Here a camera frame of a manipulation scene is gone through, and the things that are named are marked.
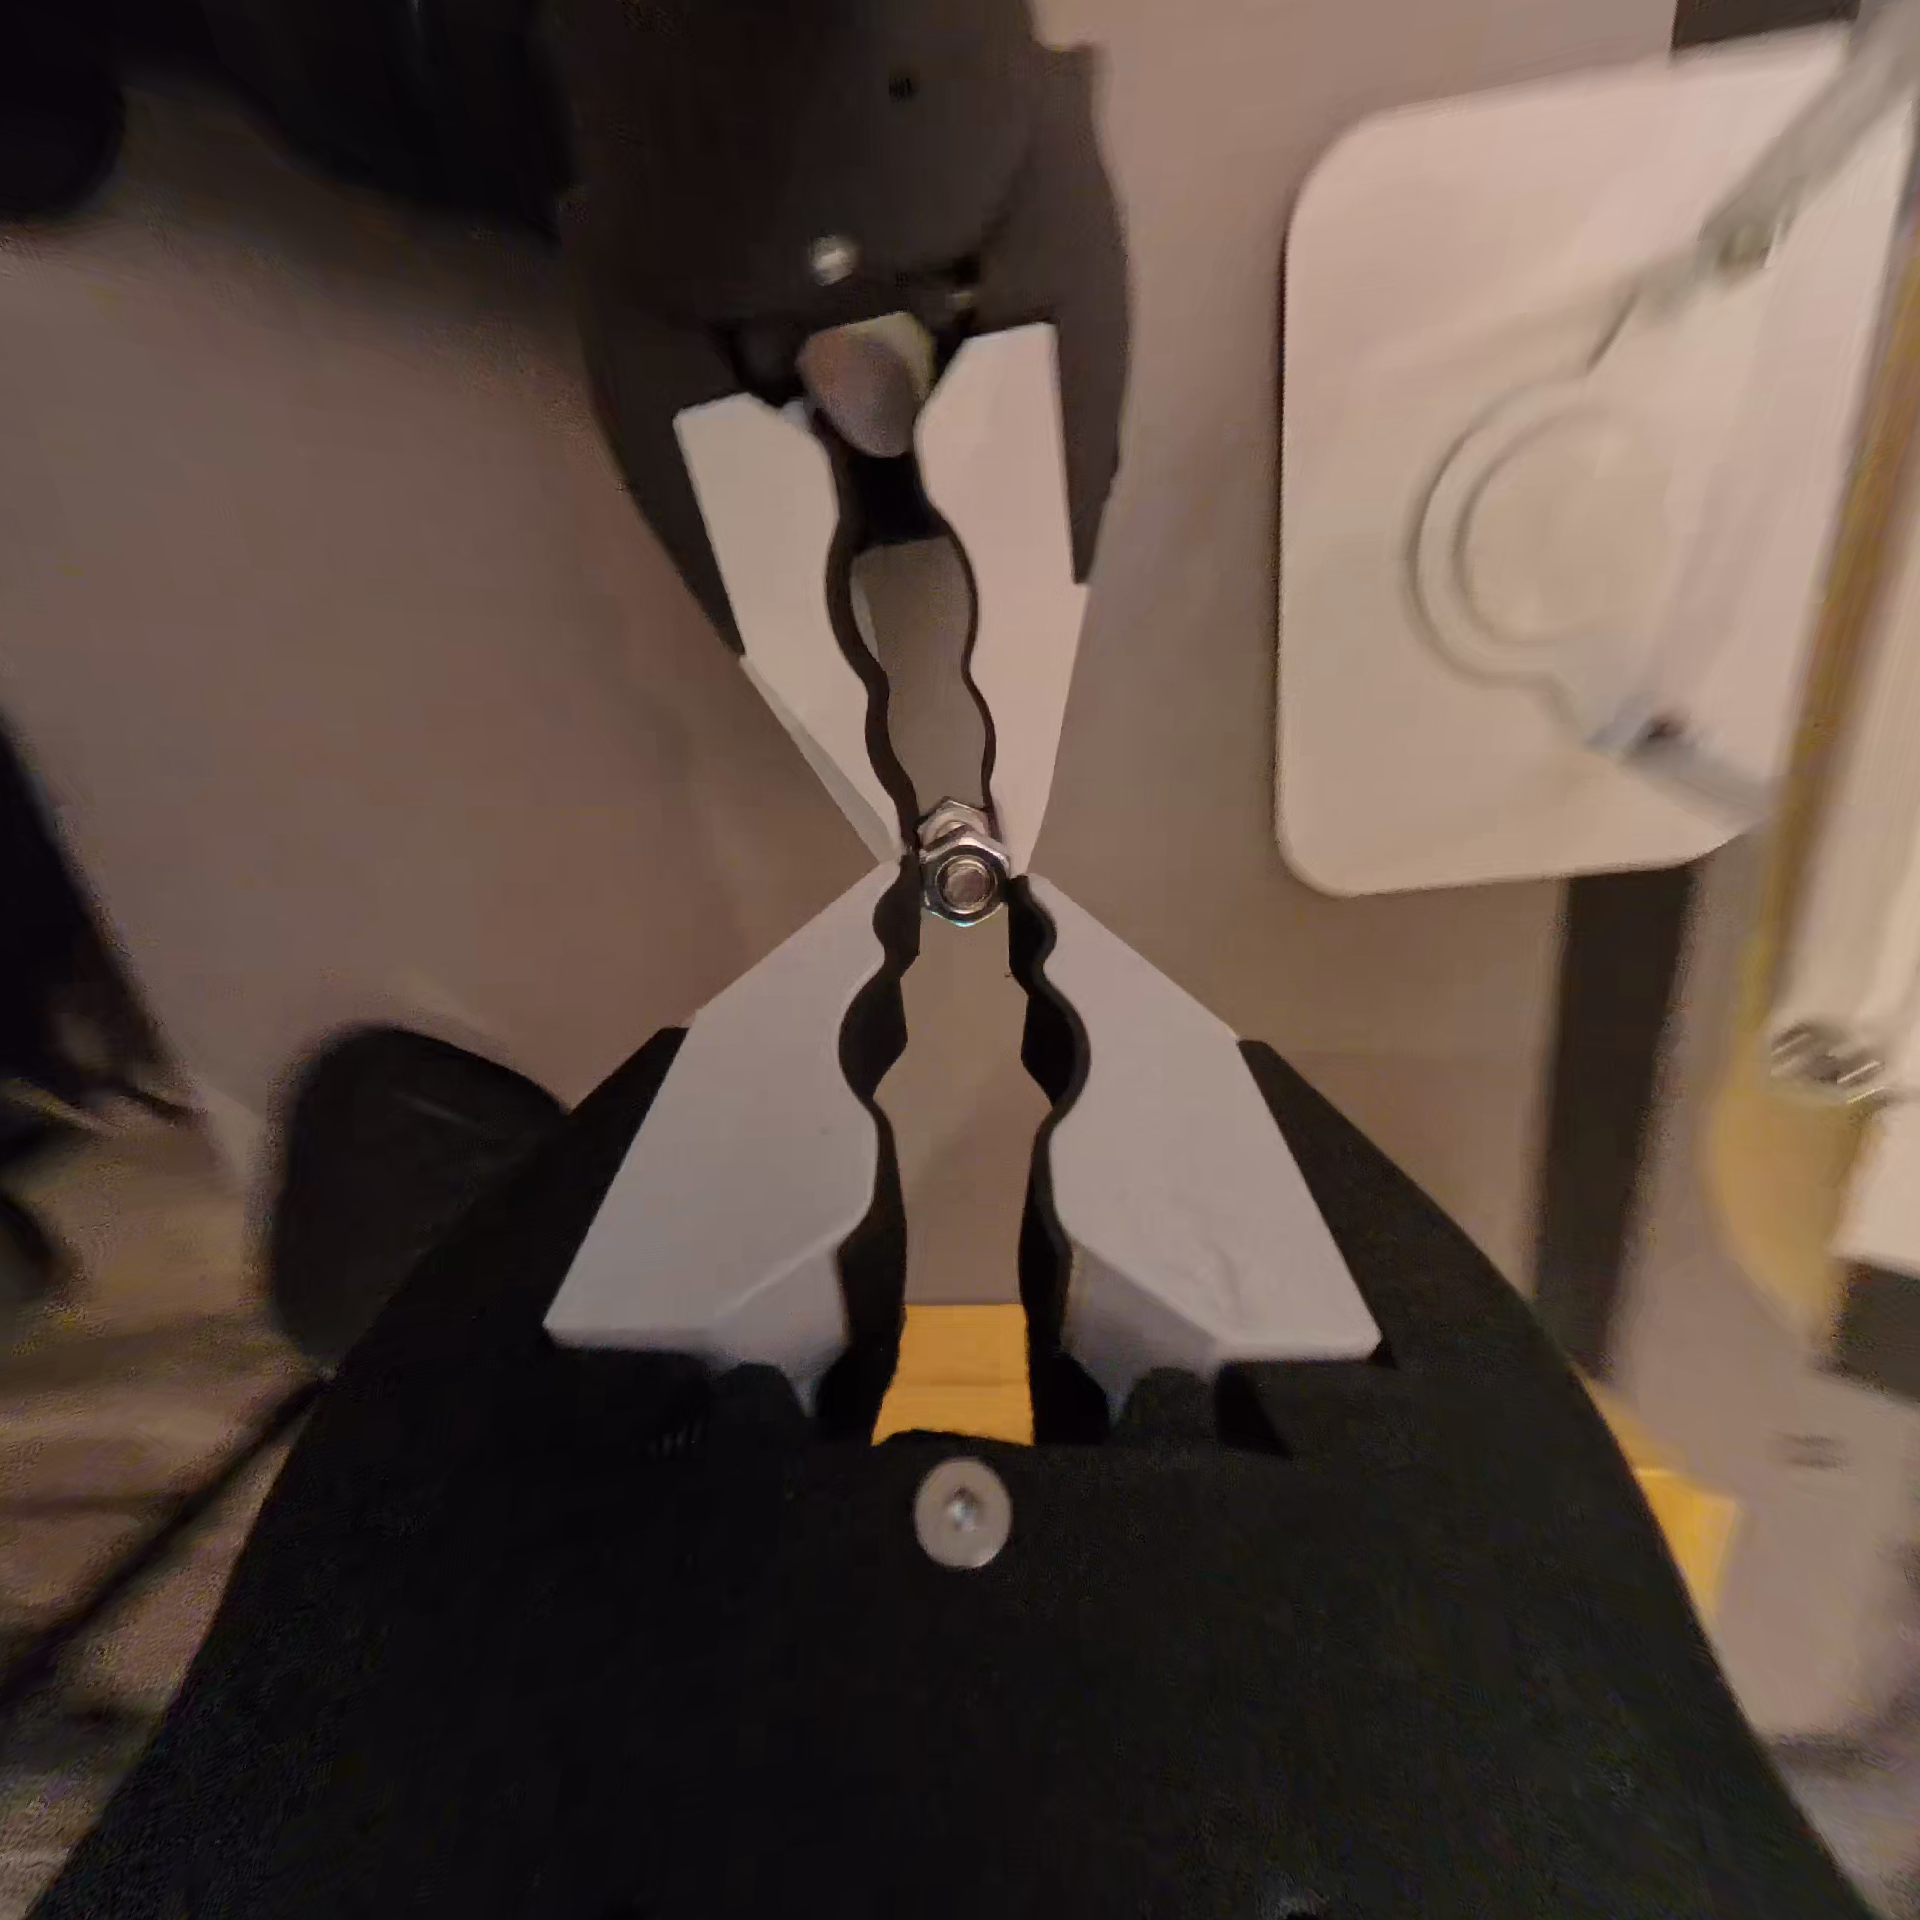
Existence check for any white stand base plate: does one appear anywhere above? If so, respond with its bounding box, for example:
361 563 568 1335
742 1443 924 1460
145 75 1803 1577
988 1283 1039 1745
1272 36 1907 902

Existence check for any yellow plastic bin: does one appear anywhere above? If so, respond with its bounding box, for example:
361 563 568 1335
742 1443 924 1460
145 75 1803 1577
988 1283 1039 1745
872 1302 1744 1653

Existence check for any wooden stand board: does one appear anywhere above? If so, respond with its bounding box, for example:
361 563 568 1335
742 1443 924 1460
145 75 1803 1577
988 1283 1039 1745
1711 150 1920 1352

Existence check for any steel hex bolt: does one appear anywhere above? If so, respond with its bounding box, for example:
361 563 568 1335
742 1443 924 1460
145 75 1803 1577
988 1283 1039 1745
911 838 1016 928

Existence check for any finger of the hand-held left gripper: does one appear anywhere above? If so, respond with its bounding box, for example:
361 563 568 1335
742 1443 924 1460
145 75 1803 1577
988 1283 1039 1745
673 393 924 864
913 321 1098 875

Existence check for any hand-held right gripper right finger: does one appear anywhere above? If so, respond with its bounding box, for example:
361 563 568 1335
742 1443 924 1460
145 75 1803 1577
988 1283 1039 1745
1001 873 1383 1420

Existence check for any person's left hand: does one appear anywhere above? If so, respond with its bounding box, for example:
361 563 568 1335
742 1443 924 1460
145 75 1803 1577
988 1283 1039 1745
194 0 578 241

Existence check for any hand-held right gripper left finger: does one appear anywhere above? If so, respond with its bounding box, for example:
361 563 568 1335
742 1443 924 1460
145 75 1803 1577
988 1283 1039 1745
545 865 922 1420

